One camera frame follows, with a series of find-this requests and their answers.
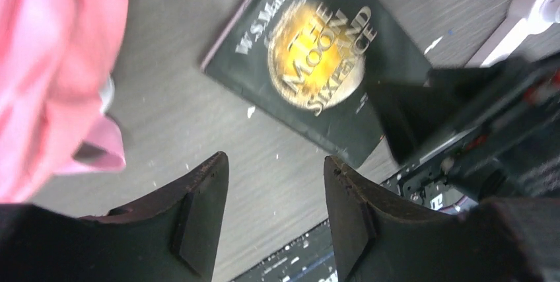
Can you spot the Moon and Sixpence book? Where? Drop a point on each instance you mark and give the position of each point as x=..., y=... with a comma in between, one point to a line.
x=308, y=63

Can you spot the white metal clothes rack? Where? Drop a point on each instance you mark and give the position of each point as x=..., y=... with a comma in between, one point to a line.
x=524, y=18

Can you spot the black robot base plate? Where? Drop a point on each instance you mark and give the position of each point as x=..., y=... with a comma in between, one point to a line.
x=307, y=258

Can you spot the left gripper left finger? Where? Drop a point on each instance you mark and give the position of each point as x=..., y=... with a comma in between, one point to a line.
x=170, y=234

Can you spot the pink student backpack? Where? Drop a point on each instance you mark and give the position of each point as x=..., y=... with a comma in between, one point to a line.
x=56, y=88

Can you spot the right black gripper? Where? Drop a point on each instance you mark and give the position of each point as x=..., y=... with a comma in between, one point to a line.
x=484, y=131

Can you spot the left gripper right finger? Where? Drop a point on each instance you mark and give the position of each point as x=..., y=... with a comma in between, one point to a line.
x=379, y=236

